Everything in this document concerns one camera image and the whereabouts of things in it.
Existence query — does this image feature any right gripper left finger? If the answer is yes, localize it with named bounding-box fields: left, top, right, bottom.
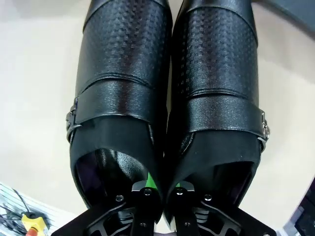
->
left=51, top=172, right=163, bottom=236

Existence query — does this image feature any yellow emergency stop box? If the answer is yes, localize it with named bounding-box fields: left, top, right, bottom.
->
left=21, top=212, right=48, bottom=236

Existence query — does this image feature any black embossed buckle shoe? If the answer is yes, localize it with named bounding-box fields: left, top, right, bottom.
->
left=65, top=0, right=173, bottom=213
left=165, top=0, right=272, bottom=222

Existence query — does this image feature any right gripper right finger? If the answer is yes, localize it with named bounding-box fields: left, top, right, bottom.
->
left=166, top=180, right=277, bottom=236

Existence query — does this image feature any black cable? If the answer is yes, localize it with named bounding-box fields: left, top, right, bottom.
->
left=0, top=188, right=34, bottom=222

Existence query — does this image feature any dark equipment box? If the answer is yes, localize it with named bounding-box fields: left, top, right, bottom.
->
left=283, top=172, right=315, bottom=236

